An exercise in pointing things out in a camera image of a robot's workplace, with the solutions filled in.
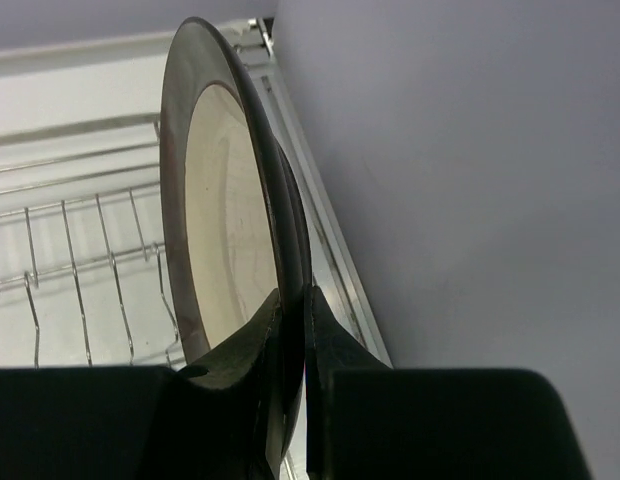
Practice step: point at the metal wire dish rack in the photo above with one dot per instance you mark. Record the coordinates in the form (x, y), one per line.
(83, 267)

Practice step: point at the cream plate with grey rim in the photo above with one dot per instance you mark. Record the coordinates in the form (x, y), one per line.
(233, 222)

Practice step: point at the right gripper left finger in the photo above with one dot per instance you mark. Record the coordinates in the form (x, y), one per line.
(236, 401)

